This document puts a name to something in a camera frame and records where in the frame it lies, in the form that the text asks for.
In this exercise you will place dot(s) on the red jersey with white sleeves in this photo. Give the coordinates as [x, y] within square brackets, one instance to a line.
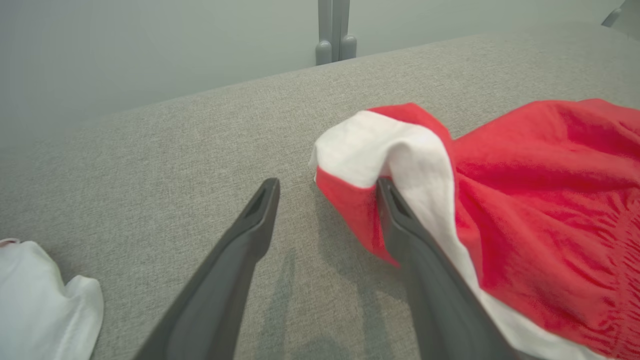
[35, 300]

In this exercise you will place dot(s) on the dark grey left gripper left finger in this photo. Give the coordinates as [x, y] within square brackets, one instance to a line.
[215, 310]

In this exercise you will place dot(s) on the red shorts with white stripe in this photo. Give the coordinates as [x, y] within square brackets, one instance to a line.
[550, 200]

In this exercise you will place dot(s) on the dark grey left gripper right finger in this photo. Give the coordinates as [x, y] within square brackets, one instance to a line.
[440, 310]

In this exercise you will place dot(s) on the grey metal double-post stand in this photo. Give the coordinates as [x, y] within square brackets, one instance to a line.
[325, 50]

